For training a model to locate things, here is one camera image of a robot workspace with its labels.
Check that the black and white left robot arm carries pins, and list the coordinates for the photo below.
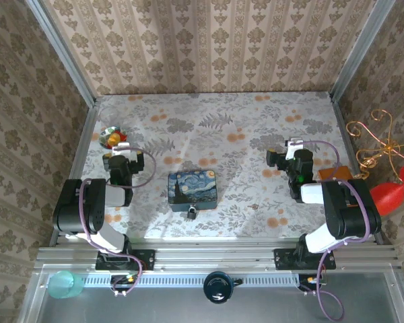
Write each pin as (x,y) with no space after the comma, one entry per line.
(82,208)

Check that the dark blue mug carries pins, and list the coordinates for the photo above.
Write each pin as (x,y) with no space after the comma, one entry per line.
(217,286)

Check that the aluminium side frame rail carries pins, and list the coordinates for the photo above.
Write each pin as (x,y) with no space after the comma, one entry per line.
(346,134)
(84,141)

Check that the brown wooden block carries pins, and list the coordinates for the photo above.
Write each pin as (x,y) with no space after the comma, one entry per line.
(333,173)

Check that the small patterned bowl with sweets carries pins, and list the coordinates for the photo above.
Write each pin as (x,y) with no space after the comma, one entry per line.
(109,136)

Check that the aluminium frame post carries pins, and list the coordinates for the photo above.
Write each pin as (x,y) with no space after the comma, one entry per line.
(62,50)
(357,47)

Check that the floral tablecloth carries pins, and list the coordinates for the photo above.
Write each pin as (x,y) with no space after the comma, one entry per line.
(222,134)

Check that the black yellow power connector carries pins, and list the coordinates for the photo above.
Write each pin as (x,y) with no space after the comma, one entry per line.
(123,279)
(309,281)

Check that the starry night tin box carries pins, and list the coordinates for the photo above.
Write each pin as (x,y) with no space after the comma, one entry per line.
(192,186)

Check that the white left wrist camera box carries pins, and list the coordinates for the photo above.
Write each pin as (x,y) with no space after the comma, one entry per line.
(124,148)

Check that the teal plastic cup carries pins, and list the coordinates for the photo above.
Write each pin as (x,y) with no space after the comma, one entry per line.
(64,285)

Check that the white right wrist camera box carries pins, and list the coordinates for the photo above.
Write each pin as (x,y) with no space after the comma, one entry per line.
(294,144)

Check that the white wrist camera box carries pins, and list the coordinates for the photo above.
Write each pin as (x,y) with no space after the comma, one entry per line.
(294,144)
(124,148)

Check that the aluminium front frame rail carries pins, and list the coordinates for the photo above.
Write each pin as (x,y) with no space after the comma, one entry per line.
(215,257)

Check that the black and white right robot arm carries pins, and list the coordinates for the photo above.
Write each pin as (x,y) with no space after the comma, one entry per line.
(350,212)

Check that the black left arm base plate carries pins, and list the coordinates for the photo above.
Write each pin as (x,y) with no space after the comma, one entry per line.
(144,260)

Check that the red plastic ornament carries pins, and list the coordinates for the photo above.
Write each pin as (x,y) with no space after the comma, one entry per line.
(388,196)

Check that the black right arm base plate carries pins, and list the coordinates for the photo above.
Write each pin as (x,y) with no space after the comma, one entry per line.
(284,259)

